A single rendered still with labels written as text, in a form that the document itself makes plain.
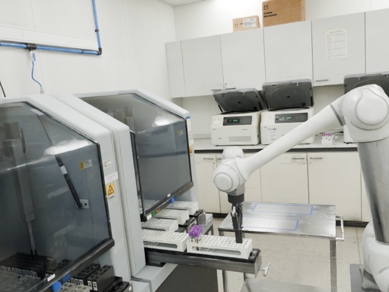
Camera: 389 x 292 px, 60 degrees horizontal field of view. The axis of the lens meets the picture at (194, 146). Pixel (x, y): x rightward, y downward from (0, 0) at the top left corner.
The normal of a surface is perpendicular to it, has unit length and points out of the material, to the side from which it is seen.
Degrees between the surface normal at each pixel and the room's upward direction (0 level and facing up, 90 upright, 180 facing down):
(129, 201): 90
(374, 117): 80
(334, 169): 90
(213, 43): 90
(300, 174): 90
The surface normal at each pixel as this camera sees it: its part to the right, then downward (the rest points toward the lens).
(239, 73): -0.38, 0.18
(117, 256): 0.92, -0.02
